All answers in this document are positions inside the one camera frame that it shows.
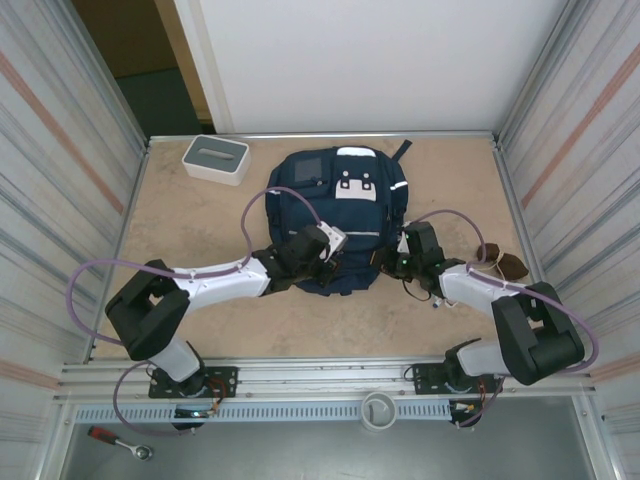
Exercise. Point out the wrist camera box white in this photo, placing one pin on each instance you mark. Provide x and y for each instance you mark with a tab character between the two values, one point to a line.
335	239
403	245

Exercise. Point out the white grey tissue box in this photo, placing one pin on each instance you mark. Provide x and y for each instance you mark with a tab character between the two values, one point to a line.
215	160

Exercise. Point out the navy blue backpack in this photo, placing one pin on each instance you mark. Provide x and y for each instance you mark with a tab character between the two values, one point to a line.
350	215

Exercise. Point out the grey round pipe fitting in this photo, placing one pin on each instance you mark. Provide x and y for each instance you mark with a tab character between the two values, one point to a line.
378	410

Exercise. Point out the brown wooden door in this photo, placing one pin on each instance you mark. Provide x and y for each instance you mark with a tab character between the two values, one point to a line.
125	35

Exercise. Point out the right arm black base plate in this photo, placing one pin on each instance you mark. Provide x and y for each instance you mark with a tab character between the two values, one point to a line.
425	380

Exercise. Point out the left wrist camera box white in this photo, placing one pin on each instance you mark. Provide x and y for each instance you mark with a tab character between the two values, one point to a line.
335	239

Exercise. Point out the wide aluminium mounting rail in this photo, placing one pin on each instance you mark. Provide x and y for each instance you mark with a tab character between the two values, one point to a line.
325	375

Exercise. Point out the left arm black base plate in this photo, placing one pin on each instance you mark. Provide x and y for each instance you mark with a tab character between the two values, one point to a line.
225	380

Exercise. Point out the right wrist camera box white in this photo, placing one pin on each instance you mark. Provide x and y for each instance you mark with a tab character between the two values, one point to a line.
403	245

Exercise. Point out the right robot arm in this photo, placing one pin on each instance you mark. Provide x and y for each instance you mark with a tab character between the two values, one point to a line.
535	330

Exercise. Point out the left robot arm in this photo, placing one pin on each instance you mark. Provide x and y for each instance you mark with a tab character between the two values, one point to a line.
150	310

